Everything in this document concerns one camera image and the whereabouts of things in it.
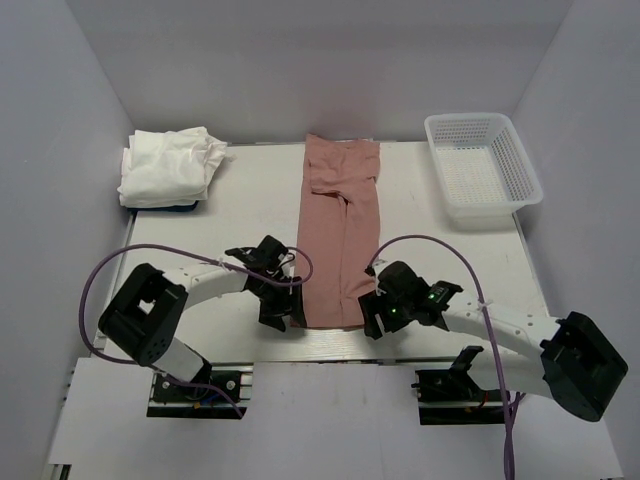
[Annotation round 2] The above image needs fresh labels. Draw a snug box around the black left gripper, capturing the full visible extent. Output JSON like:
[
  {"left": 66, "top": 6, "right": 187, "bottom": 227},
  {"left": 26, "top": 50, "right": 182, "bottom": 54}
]
[{"left": 250, "top": 274, "right": 306, "bottom": 331}]

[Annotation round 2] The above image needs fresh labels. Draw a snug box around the pink printed t shirt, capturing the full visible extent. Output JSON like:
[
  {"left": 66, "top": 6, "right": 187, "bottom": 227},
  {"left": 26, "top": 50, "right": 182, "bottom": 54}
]
[{"left": 296, "top": 134, "right": 380, "bottom": 329}]

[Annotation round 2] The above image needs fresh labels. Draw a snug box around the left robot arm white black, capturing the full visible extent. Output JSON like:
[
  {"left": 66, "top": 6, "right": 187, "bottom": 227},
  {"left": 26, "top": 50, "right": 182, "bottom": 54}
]
[{"left": 98, "top": 235, "right": 314, "bottom": 399}]

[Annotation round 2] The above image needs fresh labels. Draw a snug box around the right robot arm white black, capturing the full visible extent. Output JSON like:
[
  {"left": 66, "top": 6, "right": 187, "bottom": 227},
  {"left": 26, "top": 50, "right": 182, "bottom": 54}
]
[{"left": 359, "top": 261, "right": 628, "bottom": 422}]

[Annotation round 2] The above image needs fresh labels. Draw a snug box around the blue folded t shirt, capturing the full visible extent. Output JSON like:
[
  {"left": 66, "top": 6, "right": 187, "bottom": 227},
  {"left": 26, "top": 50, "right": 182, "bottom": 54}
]
[{"left": 127, "top": 201, "right": 199, "bottom": 214}]

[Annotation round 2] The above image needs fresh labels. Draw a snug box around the white plastic mesh basket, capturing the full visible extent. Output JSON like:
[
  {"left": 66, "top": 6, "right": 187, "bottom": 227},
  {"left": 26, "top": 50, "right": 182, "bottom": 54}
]
[{"left": 424, "top": 112, "right": 543, "bottom": 221}]

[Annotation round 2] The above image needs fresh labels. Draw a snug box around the white folded t shirt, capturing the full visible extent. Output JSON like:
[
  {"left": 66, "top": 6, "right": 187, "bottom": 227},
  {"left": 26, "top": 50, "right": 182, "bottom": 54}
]
[{"left": 117, "top": 127, "right": 228, "bottom": 210}]

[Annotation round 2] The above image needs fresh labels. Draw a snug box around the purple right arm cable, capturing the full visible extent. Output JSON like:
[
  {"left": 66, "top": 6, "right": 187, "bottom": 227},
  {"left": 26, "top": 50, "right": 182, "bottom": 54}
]
[{"left": 369, "top": 234, "right": 526, "bottom": 479}]

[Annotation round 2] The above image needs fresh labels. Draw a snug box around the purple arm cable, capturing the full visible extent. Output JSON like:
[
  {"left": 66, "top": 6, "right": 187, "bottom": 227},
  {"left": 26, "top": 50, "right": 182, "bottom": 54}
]
[
  {"left": 369, "top": 234, "right": 526, "bottom": 479},
  {"left": 79, "top": 242, "right": 315, "bottom": 420}
]

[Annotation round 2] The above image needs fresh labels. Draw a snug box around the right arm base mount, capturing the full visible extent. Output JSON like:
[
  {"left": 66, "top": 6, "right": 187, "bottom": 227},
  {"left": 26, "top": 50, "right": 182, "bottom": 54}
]
[{"left": 411, "top": 346, "right": 504, "bottom": 426}]

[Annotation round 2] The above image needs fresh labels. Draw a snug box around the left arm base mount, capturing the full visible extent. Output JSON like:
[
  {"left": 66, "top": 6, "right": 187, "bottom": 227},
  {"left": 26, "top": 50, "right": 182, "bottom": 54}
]
[{"left": 146, "top": 365, "right": 253, "bottom": 420}]

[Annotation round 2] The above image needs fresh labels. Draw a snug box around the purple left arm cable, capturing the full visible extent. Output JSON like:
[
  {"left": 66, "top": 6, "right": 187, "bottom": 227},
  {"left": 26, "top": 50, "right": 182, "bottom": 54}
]
[{"left": 79, "top": 242, "right": 315, "bottom": 420}]

